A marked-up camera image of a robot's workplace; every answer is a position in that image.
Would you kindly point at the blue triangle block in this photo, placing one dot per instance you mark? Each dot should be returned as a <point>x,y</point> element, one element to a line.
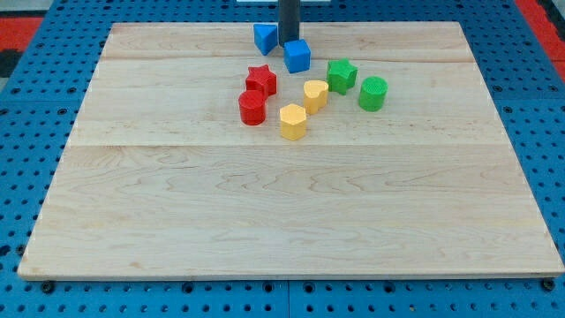
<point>265,37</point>

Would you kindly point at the yellow hexagon block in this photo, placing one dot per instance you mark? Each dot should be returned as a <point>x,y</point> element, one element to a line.
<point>293,122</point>

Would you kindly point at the red cylinder block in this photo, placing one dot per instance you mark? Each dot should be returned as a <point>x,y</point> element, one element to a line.
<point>252,107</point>

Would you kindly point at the yellow heart block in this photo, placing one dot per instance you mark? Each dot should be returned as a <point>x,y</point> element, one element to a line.
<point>315,95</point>

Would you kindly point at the red star block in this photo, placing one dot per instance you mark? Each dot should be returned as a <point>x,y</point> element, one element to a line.
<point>262,79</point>

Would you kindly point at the green star block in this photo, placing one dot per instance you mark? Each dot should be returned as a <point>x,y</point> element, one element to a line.
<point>341,76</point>

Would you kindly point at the blue cube block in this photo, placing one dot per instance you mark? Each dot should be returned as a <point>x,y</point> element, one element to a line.
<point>297,56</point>

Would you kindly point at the green cylinder block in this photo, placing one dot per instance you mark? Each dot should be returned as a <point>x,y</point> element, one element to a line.
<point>372,93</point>

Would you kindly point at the wooden board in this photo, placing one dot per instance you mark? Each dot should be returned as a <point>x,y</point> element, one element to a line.
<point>161,180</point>

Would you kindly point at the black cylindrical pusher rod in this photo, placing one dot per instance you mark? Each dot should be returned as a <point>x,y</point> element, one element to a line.
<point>288,21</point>

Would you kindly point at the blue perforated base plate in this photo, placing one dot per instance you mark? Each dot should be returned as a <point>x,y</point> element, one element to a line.
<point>42,97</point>

